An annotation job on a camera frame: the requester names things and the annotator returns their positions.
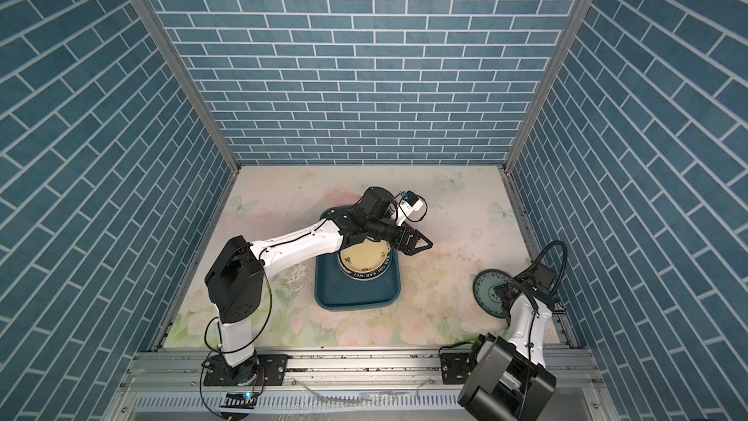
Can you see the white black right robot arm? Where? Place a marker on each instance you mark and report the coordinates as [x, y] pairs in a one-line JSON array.
[[510, 380]]

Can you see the teal plastic bin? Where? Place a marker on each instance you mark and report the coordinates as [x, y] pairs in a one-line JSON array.
[[336, 292]]

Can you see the left aluminium corner post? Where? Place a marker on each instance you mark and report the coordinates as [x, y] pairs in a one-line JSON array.
[[157, 32]]

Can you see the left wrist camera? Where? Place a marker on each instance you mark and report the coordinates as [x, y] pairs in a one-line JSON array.
[[410, 207]]

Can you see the blue white floral plate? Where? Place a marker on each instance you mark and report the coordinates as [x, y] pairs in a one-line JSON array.
[[488, 291]]

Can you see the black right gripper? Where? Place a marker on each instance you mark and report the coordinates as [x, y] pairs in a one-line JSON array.
[[506, 288]]

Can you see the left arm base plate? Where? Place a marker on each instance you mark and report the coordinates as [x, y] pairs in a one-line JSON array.
[[272, 368]]

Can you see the left controller board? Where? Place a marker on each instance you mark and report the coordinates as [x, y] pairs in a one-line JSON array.
[[240, 400]]

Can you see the green-rimmed white plate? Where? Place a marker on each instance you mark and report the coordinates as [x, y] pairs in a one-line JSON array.
[[371, 275]]

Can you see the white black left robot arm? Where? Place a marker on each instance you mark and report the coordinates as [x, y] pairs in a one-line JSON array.
[[236, 280]]

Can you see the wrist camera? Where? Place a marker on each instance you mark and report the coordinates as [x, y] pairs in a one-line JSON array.
[[538, 277], [410, 207]]

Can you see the cream yellow floral plate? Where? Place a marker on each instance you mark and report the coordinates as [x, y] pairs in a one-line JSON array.
[[368, 256]]

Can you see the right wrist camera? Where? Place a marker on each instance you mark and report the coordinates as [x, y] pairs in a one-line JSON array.
[[538, 277]]

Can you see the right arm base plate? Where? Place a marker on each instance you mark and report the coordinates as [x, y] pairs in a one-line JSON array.
[[455, 367]]

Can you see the aluminium corner post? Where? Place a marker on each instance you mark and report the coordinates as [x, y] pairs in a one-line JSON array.
[[157, 32], [565, 41]]

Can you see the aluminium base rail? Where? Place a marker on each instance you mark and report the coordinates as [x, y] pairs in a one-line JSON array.
[[320, 384]]

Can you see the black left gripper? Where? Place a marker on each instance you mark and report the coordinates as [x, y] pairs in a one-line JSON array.
[[408, 247]]

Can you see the right aluminium corner post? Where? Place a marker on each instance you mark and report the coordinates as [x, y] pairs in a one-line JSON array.
[[565, 41]]

